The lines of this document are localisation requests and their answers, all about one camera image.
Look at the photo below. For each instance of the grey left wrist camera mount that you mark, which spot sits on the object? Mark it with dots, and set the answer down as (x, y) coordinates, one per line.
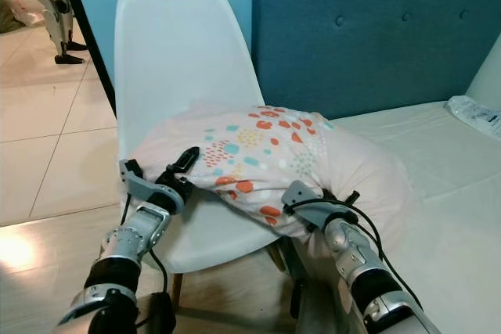
(145, 187)

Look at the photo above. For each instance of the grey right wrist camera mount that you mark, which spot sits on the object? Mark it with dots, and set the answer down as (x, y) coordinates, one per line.
(309, 207)

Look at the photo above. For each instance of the blue fabric headboard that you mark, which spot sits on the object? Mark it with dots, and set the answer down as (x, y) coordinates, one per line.
(376, 37)

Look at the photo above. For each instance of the black wall edge trim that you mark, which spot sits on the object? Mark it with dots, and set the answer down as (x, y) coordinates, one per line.
(86, 37)

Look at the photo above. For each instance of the silver standing robot leg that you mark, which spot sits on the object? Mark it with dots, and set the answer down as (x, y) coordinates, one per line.
(51, 5)

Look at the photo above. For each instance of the white plastic chair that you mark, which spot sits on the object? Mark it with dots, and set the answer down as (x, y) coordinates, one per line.
(176, 52)

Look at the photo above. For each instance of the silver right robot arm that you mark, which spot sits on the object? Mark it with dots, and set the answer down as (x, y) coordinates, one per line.
(376, 287)

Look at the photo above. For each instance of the white bed mattress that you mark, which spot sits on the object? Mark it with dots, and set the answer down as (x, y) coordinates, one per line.
(454, 209)

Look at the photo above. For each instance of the white red plastic bag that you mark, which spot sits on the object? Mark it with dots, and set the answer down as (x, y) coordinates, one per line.
(19, 7)

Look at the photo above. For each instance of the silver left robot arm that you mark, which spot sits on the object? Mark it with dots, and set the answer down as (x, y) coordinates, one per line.
(125, 256)

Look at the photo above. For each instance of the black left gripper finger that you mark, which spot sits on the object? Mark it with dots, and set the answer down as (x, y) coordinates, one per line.
(186, 162)

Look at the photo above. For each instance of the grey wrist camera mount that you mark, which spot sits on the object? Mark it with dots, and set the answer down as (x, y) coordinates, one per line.
(145, 187)
(309, 207)

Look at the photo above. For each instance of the pink patterned pillow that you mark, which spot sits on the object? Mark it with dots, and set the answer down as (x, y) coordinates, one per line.
(258, 146)

